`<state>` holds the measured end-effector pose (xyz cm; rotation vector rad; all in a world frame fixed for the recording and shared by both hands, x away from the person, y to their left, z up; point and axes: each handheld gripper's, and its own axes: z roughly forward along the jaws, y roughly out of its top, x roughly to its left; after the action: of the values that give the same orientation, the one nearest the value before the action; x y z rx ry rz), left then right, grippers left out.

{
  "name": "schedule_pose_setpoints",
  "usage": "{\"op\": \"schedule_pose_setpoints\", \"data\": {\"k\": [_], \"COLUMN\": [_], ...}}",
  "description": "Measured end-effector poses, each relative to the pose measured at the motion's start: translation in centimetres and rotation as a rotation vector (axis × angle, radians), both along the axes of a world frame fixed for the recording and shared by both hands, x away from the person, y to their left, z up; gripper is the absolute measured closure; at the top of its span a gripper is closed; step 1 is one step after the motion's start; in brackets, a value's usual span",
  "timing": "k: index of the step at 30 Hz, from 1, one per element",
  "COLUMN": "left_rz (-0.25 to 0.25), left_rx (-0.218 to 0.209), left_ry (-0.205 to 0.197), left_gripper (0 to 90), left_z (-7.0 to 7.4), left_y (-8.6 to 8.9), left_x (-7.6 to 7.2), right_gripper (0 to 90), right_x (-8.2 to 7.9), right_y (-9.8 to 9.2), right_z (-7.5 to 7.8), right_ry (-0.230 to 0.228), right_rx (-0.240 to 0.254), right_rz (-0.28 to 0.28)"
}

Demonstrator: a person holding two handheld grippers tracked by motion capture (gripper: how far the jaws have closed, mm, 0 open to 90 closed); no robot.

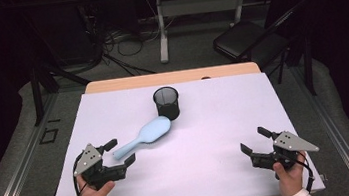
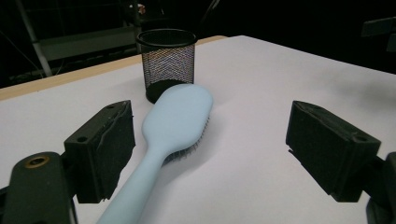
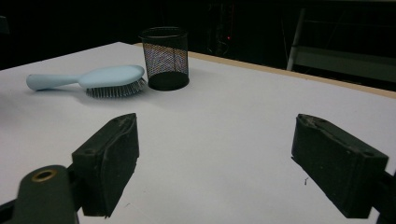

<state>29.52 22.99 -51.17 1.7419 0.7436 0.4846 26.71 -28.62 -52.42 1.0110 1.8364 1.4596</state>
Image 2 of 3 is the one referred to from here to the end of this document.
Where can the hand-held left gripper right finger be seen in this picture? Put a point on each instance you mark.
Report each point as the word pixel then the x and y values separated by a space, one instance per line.
pixel 330 149

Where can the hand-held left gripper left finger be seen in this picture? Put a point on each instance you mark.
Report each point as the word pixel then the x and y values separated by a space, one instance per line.
pixel 99 155

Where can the light blue hairbrush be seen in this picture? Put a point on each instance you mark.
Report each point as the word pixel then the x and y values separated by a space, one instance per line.
pixel 177 118

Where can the black mesh pen holder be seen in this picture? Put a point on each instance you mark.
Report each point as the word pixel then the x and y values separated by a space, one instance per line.
pixel 168 65

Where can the white table mat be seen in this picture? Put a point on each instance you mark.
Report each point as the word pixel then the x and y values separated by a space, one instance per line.
pixel 249 155

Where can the white-legged desk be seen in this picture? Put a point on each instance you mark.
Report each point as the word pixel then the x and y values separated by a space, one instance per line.
pixel 87 42

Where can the black folding chair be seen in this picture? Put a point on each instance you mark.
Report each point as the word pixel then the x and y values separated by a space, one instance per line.
pixel 379 27

